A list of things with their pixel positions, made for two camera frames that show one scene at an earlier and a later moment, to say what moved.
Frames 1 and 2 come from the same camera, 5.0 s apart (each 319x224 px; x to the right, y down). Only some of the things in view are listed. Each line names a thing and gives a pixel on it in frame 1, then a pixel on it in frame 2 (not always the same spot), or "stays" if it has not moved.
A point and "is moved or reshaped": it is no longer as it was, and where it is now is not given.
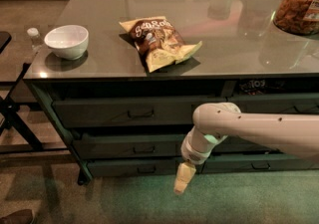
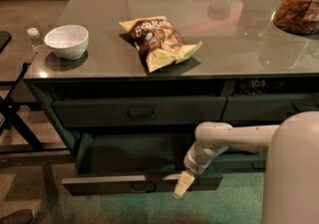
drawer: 133,112 stays
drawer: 131,146 is moved or reshaped
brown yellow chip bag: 158,41 stays
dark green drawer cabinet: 130,57 stays
